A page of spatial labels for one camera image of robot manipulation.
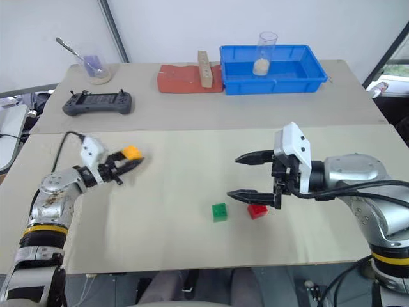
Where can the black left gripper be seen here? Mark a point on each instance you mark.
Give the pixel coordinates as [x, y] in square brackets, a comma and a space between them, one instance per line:
[108, 172]

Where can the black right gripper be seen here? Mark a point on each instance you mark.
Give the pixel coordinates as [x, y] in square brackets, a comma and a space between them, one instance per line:
[285, 177]

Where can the orange toy cube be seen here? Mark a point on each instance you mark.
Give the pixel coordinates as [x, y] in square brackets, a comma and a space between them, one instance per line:
[132, 152]

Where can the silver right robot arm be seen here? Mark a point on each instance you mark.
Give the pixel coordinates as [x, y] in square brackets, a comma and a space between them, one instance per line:
[351, 166]

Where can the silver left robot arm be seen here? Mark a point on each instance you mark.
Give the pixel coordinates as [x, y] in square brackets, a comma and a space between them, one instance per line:
[54, 192]

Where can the red toy cube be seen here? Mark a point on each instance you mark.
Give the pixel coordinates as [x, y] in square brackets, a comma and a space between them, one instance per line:
[256, 211]

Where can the green toy cube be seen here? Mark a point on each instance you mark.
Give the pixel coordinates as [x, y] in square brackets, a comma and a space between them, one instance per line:
[220, 212]

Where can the dark grey handheld controller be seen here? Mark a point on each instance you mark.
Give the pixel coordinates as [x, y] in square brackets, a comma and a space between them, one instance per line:
[96, 104]

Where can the beige round coaster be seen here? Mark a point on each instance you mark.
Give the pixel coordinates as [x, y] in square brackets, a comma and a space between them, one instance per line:
[99, 80]

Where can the red cloth mat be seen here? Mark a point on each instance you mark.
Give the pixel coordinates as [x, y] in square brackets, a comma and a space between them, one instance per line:
[179, 80]

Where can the blue plastic bin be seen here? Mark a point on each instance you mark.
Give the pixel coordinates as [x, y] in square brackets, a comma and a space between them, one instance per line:
[287, 81]

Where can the glass beaker with purple liquid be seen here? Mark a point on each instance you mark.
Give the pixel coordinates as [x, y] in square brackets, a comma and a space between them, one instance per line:
[92, 64]

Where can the wooden block with holes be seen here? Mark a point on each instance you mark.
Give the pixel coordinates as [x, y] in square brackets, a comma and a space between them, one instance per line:
[205, 72]

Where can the white side desk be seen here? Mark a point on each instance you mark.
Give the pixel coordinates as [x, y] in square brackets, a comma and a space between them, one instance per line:
[11, 134]

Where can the glass cup with spoon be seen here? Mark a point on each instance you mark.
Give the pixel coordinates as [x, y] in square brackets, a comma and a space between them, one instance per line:
[68, 47]

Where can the grey metal pole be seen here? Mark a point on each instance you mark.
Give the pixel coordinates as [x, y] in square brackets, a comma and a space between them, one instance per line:
[115, 32]

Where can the small white printed packet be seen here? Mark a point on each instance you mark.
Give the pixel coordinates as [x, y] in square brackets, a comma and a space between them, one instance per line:
[378, 89]

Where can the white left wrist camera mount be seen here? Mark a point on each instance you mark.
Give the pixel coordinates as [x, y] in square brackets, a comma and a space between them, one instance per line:
[90, 150]

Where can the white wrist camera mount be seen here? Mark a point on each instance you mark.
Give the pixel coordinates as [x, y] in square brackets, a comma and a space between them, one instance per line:
[297, 140]
[90, 150]

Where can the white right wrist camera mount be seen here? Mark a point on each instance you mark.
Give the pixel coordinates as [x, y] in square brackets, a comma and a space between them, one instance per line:
[297, 140]

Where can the black window frame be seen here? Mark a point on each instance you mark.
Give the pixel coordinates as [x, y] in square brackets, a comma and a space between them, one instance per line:
[383, 51]

